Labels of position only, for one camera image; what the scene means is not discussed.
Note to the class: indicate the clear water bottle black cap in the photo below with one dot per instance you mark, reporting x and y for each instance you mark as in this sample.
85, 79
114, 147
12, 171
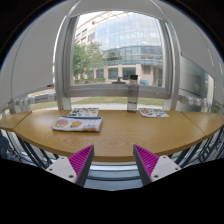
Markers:
133, 91

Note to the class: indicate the colourful sticker sheet left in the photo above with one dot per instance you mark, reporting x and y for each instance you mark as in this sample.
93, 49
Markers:
84, 112

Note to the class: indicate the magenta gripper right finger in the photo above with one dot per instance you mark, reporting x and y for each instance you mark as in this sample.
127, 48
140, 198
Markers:
151, 166

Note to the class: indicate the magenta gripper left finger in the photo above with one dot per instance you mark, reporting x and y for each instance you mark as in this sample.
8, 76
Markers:
74, 168

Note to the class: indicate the colourful sticker sheet right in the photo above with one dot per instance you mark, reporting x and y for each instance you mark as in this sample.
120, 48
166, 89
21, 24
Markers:
152, 113

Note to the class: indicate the colourful sticker sheet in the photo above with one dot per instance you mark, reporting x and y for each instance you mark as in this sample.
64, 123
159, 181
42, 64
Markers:
152, 113
84, 112

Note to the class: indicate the grey window frame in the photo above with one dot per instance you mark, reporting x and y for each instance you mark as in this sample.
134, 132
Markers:
63, 53

